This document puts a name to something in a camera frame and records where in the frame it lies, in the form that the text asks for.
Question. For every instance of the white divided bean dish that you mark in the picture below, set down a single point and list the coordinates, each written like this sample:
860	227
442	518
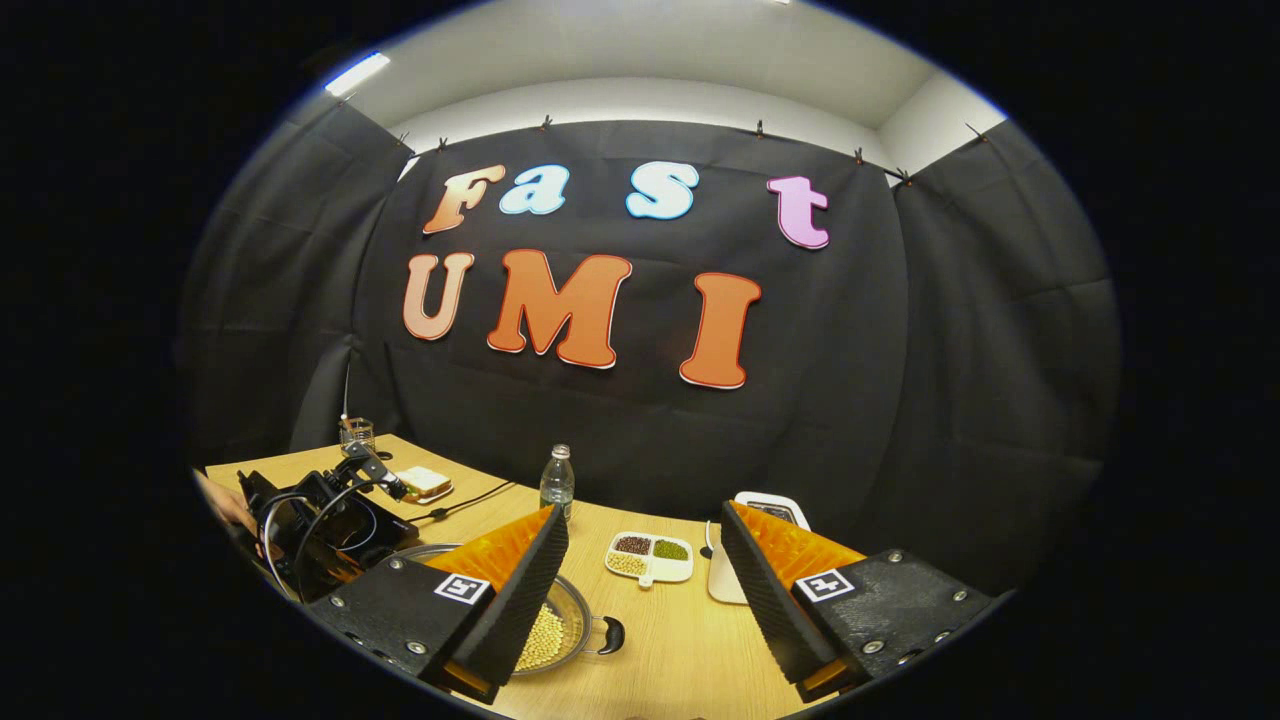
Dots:
675	570

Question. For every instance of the black backdrop cloth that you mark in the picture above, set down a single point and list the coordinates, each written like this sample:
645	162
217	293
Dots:
900	400

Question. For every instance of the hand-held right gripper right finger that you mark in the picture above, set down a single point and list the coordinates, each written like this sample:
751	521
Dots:
765	600

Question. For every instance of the stainless steel pot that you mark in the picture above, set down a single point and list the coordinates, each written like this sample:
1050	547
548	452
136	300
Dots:
575	600

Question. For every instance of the large pile of soybeans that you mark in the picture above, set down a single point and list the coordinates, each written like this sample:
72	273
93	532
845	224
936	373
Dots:
545	635

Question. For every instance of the small soybeans heap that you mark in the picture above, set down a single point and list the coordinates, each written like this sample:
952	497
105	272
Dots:
627	564

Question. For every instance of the clear plastic water bottle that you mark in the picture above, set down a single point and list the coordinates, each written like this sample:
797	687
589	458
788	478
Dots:
557	485

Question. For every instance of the small white plate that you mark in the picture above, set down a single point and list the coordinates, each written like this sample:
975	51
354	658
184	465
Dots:
443	494

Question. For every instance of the green mung beans heap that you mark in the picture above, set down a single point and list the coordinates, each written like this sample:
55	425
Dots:
670	549

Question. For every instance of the white bread sandwich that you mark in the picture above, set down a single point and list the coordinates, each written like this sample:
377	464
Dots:
423	480

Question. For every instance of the dark red beans heap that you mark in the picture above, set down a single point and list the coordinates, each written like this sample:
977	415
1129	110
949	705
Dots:
632	545

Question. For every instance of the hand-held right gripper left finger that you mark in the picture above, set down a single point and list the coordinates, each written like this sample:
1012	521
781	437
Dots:
520	610

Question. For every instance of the white toaster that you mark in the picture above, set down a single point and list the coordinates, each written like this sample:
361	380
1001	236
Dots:
722	580

